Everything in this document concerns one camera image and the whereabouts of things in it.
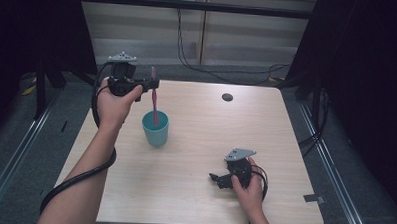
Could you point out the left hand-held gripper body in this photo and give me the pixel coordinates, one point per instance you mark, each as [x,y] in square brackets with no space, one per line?
[121,79]

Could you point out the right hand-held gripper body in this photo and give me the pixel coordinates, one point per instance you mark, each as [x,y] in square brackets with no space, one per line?
[239,166]

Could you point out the pink toothbrush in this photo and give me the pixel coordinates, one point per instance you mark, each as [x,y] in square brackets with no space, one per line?
[154,103]

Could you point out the teal cup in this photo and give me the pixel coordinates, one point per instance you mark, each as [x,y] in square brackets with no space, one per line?
[155,134]

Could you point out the person's right hand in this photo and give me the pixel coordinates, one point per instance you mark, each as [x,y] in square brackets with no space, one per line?
[250,194]

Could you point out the person's left hand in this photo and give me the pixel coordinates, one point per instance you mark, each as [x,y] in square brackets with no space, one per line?
[115,109]

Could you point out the round dark table grommet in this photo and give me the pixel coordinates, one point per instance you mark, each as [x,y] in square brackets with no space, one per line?
[227,97]

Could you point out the grey tape piece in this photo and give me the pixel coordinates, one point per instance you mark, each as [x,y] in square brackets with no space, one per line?
[313,198]

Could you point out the black metal stand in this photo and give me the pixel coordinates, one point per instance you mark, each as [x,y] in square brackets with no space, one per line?
[40,89]

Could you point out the black horizontal bar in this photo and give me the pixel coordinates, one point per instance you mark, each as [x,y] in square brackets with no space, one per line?
[196,6]

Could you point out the yellow tape piece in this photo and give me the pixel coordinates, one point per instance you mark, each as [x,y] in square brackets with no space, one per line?
[28,90]

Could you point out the black curtain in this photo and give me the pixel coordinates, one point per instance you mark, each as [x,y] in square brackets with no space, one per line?
[364,81]
[29,29]

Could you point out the metal floor rail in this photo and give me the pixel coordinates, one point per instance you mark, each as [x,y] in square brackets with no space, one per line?
[14,159]
[334,176]

